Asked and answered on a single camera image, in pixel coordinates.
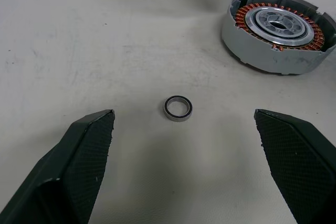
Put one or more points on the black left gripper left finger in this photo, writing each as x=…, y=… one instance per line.
x=65, y=171

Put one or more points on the grey metal flanged cylinder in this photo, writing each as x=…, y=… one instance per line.
x=262, y=56

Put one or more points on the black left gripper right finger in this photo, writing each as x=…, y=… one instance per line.
x=296, y=166

